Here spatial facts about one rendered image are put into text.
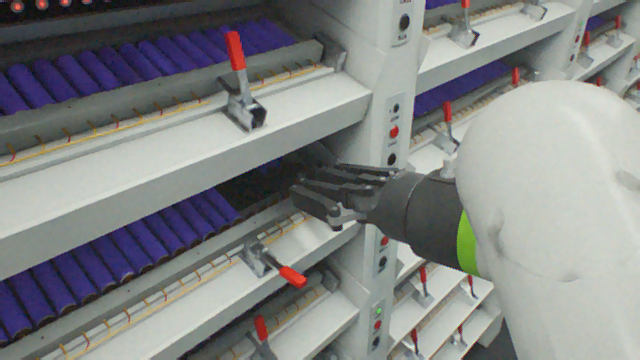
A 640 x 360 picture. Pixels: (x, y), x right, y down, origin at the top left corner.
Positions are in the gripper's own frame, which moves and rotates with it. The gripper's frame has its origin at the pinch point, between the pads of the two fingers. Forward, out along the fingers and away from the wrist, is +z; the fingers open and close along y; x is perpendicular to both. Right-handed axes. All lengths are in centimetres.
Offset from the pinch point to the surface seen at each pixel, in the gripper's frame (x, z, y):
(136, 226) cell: 0.1, 6.7, 18.7
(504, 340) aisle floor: 96, 11, -86
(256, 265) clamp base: 6.8, -2.9, 10.2
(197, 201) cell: 0.3, 6.5, 10.8
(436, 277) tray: 43, 7, -42
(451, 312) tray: 62, 10, -53
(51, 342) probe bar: 3.9, -0.4, 31.3
